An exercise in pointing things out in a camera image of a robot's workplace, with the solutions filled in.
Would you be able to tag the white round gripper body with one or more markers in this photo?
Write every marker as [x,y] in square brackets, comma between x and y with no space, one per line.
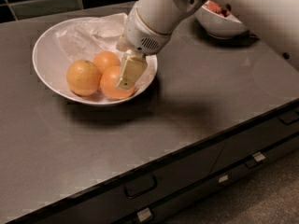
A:
[140,36]

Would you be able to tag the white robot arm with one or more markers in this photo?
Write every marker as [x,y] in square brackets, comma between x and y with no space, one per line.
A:
[150,24]

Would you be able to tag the left dark drawer front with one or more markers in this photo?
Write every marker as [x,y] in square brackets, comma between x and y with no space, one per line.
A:
[119,197]

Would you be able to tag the right dark drawer front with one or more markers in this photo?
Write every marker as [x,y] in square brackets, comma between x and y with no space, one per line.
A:
[278,125]

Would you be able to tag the white crumpled paper in bowl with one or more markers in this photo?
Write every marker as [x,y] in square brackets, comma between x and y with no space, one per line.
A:
[83,39]

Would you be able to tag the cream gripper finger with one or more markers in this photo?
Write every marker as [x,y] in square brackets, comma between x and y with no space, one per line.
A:
[132,68]
[123,45]

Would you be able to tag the large white bowl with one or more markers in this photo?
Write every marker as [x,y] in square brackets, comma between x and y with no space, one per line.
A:
[51,63]

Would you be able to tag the orange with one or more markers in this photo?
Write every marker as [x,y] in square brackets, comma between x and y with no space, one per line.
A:
[83,77]
[108,84]
[106,59]

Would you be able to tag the red strawberries pile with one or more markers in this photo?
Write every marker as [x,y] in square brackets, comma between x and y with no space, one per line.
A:
[217,9]

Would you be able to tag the lower dark drawer front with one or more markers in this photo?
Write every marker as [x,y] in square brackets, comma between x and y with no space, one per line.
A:
[156,212]

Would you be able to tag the white bowl with strawberries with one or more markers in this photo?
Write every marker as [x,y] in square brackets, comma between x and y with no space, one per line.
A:
[218,26]

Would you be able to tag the dark drawer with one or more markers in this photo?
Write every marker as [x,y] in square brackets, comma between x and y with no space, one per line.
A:
[156,212]
[119,197]
[278,125]

